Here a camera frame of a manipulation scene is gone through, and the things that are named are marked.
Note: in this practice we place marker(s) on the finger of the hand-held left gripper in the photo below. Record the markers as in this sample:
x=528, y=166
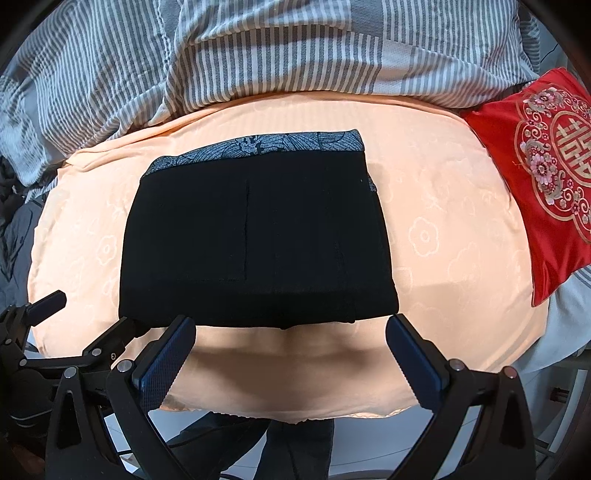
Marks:
x=115, y=333
x=46, y=302

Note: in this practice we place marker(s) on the dark grey cloth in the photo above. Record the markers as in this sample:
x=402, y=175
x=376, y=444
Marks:
x=18, y=230

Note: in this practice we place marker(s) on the white metal frame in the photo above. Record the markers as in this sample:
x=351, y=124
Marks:
x=565, y=397

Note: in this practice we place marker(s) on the peach patterned bed sheet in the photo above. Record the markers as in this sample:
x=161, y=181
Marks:
x=461, y=240

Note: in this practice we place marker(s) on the black pants with blue lining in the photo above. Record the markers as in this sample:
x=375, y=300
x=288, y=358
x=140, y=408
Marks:
x=258, y=240

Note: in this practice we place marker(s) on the red embroidered pillow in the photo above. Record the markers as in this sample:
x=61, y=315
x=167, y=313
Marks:
x=545, y=194

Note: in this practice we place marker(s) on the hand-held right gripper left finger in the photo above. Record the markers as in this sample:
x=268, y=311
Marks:
x=168, y=355

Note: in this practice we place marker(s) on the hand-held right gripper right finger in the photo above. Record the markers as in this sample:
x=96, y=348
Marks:
x=415, y=360

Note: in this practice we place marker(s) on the grey striped quilt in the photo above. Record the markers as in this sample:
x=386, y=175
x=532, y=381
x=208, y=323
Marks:
x=277, y=55

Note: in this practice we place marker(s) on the person's legs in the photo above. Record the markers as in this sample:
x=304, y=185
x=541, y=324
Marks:
x=258, y=443

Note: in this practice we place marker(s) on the light blue bed sheet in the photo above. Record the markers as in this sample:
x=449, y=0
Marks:
x=563, y=314

